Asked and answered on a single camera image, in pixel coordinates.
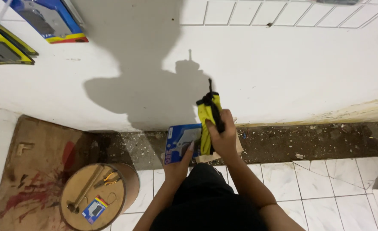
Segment person's left hand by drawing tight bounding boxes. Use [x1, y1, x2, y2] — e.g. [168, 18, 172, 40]
[162, 141, 196, 185]

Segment person's right hand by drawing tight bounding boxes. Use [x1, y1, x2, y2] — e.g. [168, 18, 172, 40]
[205, 109, 240, 161]

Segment cardboard scrap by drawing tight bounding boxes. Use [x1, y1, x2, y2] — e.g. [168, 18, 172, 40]
[195, 134, 244, 164]

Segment person's black clothing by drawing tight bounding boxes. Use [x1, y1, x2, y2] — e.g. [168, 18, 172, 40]
[150, 163, 269, 231]

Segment small blue blister pack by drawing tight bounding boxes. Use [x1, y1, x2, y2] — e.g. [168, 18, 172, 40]
[81, 195, 109, 225]

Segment round wooden drum stool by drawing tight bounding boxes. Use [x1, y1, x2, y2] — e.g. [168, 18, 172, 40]
[59, 162, 141, 231]

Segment stained wooden board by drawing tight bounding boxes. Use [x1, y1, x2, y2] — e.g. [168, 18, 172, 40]
[0, 114, 96, 231]

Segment large blue hanging blister pack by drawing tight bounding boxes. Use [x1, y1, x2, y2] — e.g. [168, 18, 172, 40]
[2, 0, 89, 44]

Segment yellow hanging blister pack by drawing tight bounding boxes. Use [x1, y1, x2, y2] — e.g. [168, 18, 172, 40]
[0, 15, 39, 57]
[0, 28, 36, 65]

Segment orange handle pliers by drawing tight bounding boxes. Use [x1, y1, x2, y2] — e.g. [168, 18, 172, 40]
[93, 171, 121, 189]

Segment wooden handle hammer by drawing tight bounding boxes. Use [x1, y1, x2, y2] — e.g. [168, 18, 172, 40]
[67, 164, 105, 214]

